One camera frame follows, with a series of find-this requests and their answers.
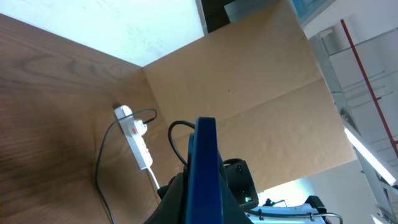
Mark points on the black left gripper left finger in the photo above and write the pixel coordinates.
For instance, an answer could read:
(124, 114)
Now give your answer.
(172, 207)

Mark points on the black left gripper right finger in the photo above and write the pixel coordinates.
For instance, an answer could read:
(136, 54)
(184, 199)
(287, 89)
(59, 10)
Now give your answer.
(232, 214)

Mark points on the blue Samsung Galaxy smartphone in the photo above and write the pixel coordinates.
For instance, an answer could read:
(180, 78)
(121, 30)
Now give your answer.
(204, 202)

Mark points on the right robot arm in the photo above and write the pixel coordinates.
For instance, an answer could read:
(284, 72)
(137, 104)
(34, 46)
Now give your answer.
(240, 202)

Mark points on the white USB charger plug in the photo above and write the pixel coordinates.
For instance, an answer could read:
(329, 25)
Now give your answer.
(137, 128)

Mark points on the white power strip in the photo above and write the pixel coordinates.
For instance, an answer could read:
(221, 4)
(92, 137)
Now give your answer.
(137, 144)

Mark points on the brown cardboard barrier panel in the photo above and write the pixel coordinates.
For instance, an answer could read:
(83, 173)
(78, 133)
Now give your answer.
(260, 80)

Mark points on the white ceiling light strip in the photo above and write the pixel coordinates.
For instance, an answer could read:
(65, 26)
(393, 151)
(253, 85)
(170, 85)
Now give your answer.
(379, 164)

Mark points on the red vertical pipe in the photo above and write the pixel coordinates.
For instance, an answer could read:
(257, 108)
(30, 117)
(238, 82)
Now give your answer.
(374, 98)

